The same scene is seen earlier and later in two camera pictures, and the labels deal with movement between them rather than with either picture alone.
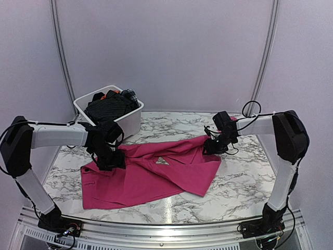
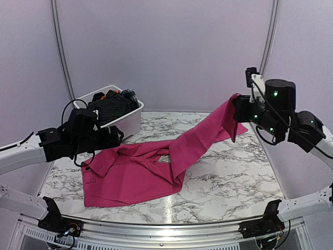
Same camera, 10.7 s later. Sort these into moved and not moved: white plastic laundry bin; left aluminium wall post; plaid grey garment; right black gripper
Moved: right black gripper
Not moved: plaid grey garment; white plastic laundry bin; left aluminium wall post
